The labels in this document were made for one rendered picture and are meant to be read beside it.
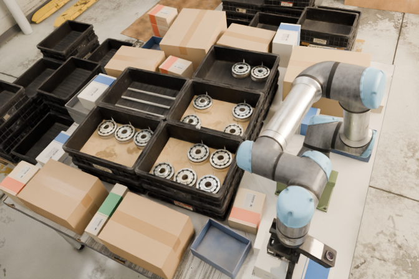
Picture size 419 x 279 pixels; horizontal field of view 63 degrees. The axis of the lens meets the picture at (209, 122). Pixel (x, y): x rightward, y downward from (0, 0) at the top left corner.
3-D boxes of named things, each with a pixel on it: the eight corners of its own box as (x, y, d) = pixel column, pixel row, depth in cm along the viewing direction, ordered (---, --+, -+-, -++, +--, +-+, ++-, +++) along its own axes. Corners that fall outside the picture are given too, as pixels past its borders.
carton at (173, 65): (194, 71, 207) (192, 61, 201) (183, 84, 200) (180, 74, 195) (173, 65, 213) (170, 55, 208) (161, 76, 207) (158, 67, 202)
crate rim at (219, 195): (245, 142, 151) (244, 139, 149) (220, 201, 134) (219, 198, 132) (166, 122, 164) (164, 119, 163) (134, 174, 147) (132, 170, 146)
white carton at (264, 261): (333, 264, 100) (338, 254, 94) (323, 306, 94) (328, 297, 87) (268, 238, 108) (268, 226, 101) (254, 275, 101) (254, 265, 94)
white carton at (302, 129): (318, 120, 180) (320, 109, 174) (313, 137, 174) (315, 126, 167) (280, 112, 187) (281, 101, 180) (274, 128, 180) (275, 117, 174)
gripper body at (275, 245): (275, 230, 95) (276, 210, 86) (307, 241, 92) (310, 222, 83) (266, 255, 91) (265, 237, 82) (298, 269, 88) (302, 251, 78)
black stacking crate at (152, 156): (245, 156, 158) (244, 141, 150) (222, 212, 141) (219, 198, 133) (169, 136, 171) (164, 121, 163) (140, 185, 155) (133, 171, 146)
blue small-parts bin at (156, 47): (154, 43, 243) (152, 35, 238) (172, 48, 237) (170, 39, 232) (138, 61, 232) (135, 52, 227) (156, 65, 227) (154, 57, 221)
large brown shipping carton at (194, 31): (187, 32, 247) (183, 7, 232) (227, 37, 238) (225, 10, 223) (166, 68, 223) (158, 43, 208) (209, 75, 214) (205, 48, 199)
